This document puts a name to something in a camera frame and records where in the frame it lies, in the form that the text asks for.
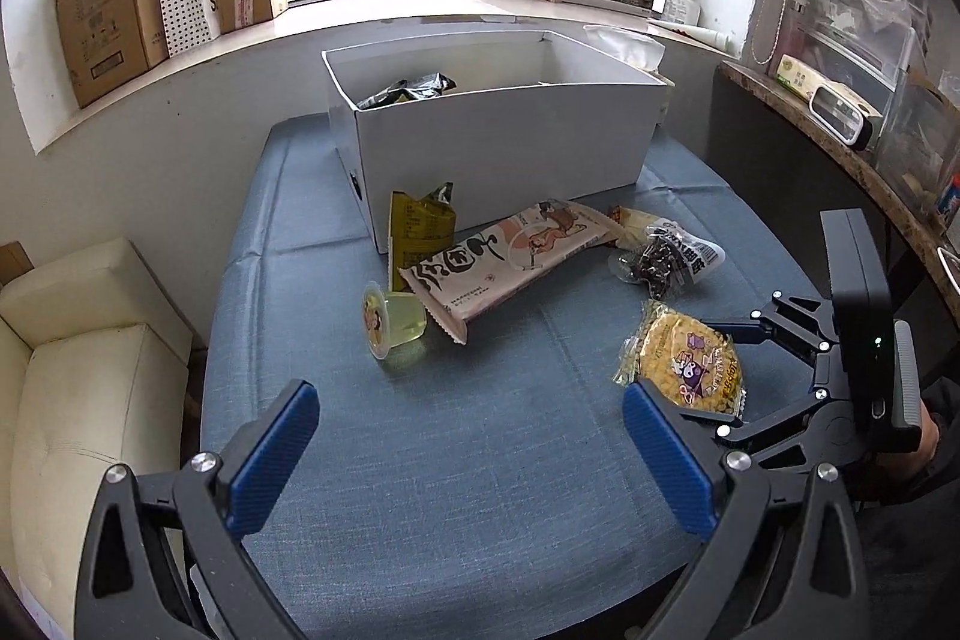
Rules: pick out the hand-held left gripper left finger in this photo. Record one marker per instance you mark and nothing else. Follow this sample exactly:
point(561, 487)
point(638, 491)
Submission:
point(274, 452)

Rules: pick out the white tube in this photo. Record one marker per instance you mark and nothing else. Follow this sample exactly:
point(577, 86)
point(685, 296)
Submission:
point(705, 36)

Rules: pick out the tissue box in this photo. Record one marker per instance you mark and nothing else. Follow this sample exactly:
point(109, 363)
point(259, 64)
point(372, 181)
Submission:
point(626, 48)

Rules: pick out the yellow jelly cup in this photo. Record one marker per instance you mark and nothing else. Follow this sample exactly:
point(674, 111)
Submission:
point(394, 325)

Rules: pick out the cream carton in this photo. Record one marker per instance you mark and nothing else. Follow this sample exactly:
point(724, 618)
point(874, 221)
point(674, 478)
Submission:
point(799, 78)

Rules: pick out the clear plastic container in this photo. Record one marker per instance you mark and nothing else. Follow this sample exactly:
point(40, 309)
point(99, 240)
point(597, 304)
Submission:
point(915, 145)

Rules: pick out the cardboard scrap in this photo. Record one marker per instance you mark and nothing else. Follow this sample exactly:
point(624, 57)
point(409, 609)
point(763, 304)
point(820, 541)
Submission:
point(11, 261)

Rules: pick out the white desk clock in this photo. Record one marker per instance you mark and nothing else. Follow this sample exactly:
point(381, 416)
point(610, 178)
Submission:
point(840, 111)

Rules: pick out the clear drawer organizer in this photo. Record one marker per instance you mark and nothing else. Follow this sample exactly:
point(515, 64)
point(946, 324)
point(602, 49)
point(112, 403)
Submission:
point(847, 25)

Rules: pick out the dark grey snack packet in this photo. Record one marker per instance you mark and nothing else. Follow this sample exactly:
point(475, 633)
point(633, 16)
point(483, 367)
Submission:
point(409, 91)

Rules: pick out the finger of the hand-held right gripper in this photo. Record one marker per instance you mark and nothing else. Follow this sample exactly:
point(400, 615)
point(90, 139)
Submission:
point(810, 426)
point(795, 325)

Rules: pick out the small pale yellow packet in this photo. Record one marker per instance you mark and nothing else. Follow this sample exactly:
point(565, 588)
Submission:
point(634, 224)

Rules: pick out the dark beans snack packet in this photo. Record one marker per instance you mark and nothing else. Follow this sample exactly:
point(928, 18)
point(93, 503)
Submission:
point(664, 261)

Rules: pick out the person's right hand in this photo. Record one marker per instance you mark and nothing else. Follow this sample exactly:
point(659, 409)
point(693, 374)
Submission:
point(930, 437)

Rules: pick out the stone-topped side cabinet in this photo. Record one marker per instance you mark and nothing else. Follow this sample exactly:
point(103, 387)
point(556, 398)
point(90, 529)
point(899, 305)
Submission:
point(757, 160)

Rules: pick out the blue tablecloth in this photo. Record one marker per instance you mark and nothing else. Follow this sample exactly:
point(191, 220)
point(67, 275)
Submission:
point(487, 460)

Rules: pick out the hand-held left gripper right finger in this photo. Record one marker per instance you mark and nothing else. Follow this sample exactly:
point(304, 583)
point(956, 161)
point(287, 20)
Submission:
point(667, 460)

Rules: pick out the yellow corn snack packet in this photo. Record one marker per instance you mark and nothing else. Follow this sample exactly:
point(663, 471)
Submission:
point(682, 362)

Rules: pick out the cream leather sofa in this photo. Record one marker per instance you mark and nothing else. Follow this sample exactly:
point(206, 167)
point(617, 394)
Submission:
point(75, 400)

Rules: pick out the olive snack pouch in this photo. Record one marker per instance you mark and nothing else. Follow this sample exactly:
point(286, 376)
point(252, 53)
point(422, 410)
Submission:
point(420, 227)

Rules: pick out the long pink snack packet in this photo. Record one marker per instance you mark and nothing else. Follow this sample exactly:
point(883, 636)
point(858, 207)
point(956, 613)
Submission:
point(495, 265)

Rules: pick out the large brown cardboard box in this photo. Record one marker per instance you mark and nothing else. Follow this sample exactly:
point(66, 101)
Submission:
point(97, 18)

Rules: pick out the blue label bottle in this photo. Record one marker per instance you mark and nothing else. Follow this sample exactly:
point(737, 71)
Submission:
point(951, 194)

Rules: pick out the person's right forearm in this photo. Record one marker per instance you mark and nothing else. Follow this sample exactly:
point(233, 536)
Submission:
point(915, 482)

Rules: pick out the white cardboard box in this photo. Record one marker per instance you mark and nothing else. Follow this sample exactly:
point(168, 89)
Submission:
point(510, 160)

